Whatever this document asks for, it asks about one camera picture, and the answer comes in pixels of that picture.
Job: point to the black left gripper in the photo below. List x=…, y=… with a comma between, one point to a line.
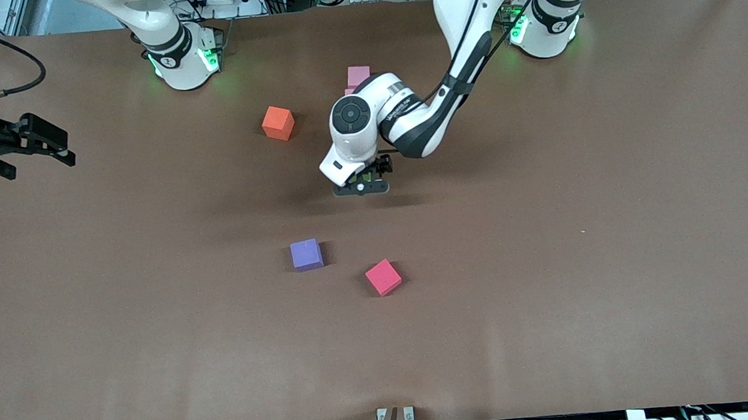
x=383, y=164

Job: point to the green foam cube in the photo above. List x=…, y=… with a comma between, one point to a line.
x=372, y=181

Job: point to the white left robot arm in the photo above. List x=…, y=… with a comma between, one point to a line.
x=458, y=3

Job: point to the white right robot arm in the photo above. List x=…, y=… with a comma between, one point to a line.
x=178, y=52

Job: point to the red foam cube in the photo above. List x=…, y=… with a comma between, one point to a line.
x=383, y=277

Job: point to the orange foam cube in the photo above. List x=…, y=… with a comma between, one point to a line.
x=278, y=123

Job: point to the purple foam cube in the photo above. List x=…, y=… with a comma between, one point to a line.
x=307, y=254

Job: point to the paper table cover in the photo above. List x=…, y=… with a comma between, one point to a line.
x=556, y=322

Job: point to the silver camera mount bracket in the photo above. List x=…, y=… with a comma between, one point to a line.
x=382, y=418

